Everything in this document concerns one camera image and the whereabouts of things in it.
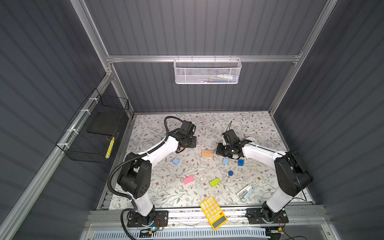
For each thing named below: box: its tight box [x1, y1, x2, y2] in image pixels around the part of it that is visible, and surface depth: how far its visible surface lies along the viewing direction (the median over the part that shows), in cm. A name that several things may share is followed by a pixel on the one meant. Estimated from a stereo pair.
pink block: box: [183, 175, 195, 185], surface depth 88 cm
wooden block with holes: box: [201, 149, 214, 158], surface depth 98 cm
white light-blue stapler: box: [236, 184, 255, 202], surface depth 82 cm
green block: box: [210, 177, 221, 187], surface depth 87 cm
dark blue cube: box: [237, 159, 245, 167], surface depth 95 cm
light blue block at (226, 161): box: [223, 158, 230, 166], surface depth 94 cm
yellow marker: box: [105, 136, 115, 159], surface depth 70 cm
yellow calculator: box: [200, 196, 228, 231], surface depth 75 cm
